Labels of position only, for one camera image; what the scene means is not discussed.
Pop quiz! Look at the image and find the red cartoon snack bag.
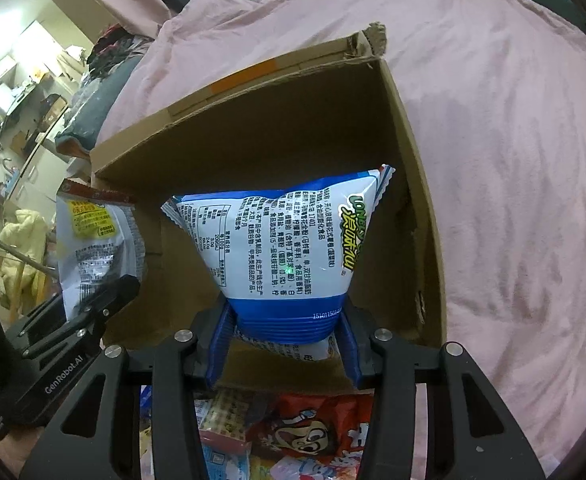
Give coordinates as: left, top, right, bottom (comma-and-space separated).
247, 393, 373, 479

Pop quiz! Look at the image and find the pile of clothes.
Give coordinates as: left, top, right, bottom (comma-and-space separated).
54, 25, 153, 159

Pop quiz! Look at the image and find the yellow plush blanket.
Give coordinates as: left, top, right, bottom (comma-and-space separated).
0, 209, 48, 309

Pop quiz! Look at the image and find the brown cardboard box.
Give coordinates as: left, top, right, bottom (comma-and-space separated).
90, 23, 446, 391

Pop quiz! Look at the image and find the white kitchen cabinet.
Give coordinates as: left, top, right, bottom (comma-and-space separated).
8, 148, 68, 224

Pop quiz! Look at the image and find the silver blue snack bag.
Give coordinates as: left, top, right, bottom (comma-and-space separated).
139, 385, 250, 479

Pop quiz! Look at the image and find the pink bed duvet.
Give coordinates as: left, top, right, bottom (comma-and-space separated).
97, 0, 586, 468

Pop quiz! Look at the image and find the blue white chip bag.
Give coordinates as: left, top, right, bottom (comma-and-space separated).
161, 165, 395, 346

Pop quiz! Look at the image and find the silver yellow-label snack bag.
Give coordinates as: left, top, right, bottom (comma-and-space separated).
56, 179, 146, 320

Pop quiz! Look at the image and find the yellow orange chip bag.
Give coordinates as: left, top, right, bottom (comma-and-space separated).
194, 388, 269, 455

